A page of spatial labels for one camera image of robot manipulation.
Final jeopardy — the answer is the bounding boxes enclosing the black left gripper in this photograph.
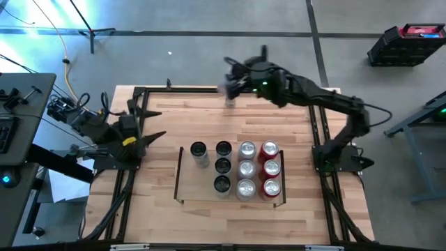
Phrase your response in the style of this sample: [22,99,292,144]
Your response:
[116,99,167,161]

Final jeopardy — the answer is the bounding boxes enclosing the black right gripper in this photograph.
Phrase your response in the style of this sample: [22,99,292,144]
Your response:
[224,44,291,107]

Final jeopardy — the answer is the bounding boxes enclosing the red Coca-Cola Zero can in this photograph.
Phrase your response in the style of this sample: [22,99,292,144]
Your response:
[260,178,282,202]
[260,159,282,182]
[257,140,280,165]

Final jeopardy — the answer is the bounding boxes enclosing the wooden shelf with black legs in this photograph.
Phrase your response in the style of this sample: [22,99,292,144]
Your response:
[173,146,287,207]

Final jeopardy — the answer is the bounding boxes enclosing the black diagonal desk beam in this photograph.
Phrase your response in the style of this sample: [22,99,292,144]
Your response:
[26,143,95,184]

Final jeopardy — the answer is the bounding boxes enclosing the white paper sheet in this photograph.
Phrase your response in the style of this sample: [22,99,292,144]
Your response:
[47,156,95,204]

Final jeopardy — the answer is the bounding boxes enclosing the black desk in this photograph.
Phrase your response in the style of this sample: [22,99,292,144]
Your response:
[0,162,39,248]
[0,72,57,167]

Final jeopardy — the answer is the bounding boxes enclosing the black clamp tools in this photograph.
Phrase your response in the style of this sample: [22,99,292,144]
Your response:
[0,85,43,111]

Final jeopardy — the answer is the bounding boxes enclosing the black keyboard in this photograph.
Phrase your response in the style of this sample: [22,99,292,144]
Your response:
[0,116,20,155]

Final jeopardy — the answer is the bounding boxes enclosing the black computer mouse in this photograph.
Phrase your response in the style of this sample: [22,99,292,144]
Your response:
[0,169,20,189]

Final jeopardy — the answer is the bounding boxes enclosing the black caster wheel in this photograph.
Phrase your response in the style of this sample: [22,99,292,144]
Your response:
[30,226,46,240]

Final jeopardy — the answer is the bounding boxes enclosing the black toolbox with red lid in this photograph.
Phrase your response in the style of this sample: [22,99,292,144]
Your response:
[366,22,446,68]

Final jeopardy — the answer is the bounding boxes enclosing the black device with green light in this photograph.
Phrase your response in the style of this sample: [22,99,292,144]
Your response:
[433,104,446,122]

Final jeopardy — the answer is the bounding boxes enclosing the black metal table frame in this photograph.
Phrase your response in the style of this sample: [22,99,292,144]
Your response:
[83,85,376,245]

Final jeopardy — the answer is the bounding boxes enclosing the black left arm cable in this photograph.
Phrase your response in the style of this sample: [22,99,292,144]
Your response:
[48,91,126,118]

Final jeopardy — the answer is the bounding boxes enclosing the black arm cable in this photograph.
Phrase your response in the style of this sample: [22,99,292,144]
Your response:
[222,55,394,128]
[48,91,126,118]

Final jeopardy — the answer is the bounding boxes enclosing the yellow extension cable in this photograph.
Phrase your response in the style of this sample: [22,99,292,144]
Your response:
[33,0,83,105]

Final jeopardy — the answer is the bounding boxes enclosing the silver aluminium bracket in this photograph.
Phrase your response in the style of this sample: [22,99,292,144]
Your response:
[305,245,346,251]
[109,243,151,251]

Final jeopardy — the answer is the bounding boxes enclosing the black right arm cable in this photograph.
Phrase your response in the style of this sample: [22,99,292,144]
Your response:
[222,55,394,128]

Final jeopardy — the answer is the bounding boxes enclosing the grey metal table frame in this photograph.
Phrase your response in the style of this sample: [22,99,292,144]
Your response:
[383,91,446,205]

